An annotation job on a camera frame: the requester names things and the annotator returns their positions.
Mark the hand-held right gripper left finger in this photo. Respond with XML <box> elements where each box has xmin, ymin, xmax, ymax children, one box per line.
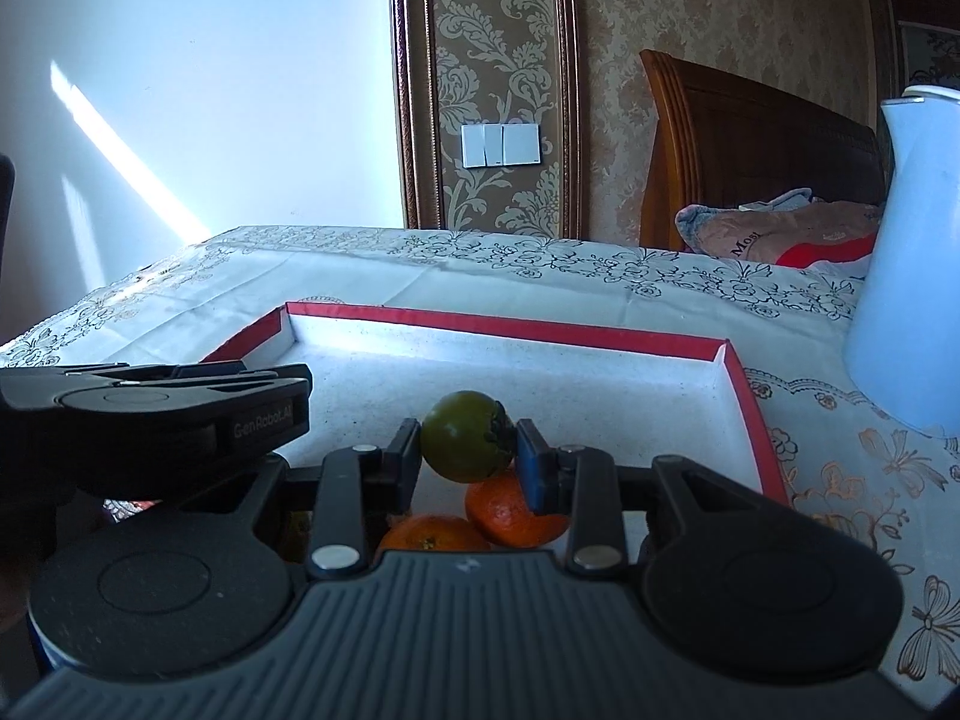
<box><xmin>187</xmin><ymin>418</ymin><xmax>422</xmax><ymax>580</ymax></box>

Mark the beige printed blanket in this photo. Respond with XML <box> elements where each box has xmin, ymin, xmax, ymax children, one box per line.
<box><xmin>675</xmin><ymin>187</ymin><xmax>882</xmax><ymax>267</ymax></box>

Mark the wooden wall panel frame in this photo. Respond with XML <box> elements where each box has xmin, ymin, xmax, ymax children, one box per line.
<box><xmin>388</xmin><ymin>0</ymin><xmax>584</xmax><ymax>239</ymax></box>

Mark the white wall light switch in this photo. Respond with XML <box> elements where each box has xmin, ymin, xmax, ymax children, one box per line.
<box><xmin>460</xmin><ymin>120</ymin><xmax>539</xmax><ymax>168</ymax></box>

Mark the orange mandarin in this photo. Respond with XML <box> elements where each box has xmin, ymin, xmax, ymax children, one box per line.
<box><xmin>465</xmin><ymin>471</ymin><xmax>572</xmax><ymax>550</ymax></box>
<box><xmin>375</xmin><ymin>514</ymin><xmax>493</xmax><ymax>553</ymax></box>

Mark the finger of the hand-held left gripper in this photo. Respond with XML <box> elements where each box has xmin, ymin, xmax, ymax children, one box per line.
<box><xmin>174</xmin><ymin>362</ymin><xmax>312</xmax><ymax>398</ymax></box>

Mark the pale blue electric kettle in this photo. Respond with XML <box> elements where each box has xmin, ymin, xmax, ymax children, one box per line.
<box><xmin>841</xmin><ymin>86</ymin><xmax>960</xmax><ymax>440</ymax></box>

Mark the green persimmon with calyx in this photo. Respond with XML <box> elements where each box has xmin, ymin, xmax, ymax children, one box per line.
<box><xmin>420</xmin><ymin>390</ymin><xmax>521</xmax><ymax>485</ymax></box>

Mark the red cloth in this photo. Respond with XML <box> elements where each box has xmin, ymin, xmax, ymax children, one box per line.
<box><xmin>776</xmin><ymin>235</ymin><xmax>878</xmax><ymax>268</ymax></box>

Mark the red shallow cardboard box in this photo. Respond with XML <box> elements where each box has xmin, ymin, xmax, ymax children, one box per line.
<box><xmin>201</xmin><ymin>301</ymin><xmax>792</xmax><ymax>533</ymax></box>

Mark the wooden bed headboard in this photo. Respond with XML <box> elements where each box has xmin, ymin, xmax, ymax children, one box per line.
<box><xmin>639</xmin><ymin>49</ymin><xmax>893</xmax><ymax>252</ymax></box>

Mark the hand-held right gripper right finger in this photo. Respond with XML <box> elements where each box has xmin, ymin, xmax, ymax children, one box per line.
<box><xmin>516</xmin><ymin>420</ymin><xmax>755</xmax><ymax>580</ymax></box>

